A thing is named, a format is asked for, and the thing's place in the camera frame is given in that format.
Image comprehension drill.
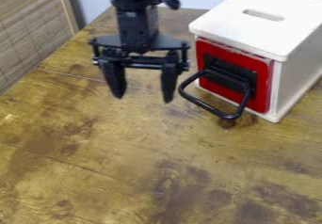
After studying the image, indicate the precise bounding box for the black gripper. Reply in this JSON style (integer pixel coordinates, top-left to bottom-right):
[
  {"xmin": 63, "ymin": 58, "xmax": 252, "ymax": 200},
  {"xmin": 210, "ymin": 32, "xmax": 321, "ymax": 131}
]
[{"xmin": 88, "ymin": 8, "xmax": 190, "ymax": 104}]

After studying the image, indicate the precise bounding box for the red drawer front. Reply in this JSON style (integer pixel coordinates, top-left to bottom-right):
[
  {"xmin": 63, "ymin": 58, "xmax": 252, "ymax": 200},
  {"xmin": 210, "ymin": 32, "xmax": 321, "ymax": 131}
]
[{"xmin": 195, "ymin": 38, "xmax": 273, "ymax": 113}]

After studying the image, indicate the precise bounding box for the black metal drawer handle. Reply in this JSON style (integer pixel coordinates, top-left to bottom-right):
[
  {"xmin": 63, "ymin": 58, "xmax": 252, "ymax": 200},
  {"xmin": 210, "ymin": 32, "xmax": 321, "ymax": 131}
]
[{"xmin": 179, "ymin": 54, "xmax": 256, "ymax": 120}]

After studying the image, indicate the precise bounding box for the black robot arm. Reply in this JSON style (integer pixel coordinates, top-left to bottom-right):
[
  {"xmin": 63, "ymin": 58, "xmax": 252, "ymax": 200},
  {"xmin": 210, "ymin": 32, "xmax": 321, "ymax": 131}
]
[{"xmin": 88, "ymin": 0, "xmax": 190, "ymax": 103}]

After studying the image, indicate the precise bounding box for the white wooden box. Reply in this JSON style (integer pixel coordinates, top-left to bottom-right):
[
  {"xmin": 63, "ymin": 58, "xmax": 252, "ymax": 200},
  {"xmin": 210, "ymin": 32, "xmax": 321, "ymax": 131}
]
[{"xmin": 188, "ymin": 0, "xmax": 322, "ymax": 122}]

